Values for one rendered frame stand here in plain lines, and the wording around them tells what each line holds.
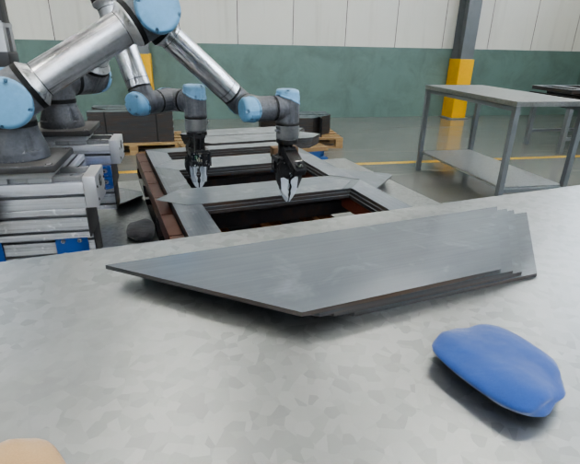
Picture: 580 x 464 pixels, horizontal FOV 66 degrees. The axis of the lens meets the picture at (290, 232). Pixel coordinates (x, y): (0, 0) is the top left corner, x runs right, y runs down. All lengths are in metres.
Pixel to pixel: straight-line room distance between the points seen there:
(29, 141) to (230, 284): 0.94
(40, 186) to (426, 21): 8.91
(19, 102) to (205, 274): 0.76
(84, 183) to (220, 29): 7.45
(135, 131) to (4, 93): 4.86
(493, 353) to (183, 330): 0.31
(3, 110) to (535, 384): 1.14
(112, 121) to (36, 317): 5.51
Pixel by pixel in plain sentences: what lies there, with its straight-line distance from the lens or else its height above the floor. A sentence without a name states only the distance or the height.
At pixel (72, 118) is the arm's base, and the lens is 1.87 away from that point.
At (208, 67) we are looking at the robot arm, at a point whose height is 1.27.
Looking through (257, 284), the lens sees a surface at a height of 1.07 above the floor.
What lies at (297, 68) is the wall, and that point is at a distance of 8.90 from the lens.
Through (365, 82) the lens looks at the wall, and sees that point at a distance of 9.33.
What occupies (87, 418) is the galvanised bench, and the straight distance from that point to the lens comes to 0.44.
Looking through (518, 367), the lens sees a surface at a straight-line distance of 0.47.
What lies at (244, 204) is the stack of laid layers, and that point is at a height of 0.83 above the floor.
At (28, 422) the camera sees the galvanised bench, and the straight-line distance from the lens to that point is 0.46.
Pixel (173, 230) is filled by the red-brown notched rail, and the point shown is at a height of 0.83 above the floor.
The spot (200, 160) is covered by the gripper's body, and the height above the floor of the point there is 0.96.
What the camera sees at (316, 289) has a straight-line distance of 0.54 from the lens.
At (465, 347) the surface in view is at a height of 1.08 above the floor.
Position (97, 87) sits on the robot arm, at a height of 1.17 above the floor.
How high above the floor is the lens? 1.34
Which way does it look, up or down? 23 degrees down
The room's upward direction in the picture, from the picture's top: 1 degrees clockwise
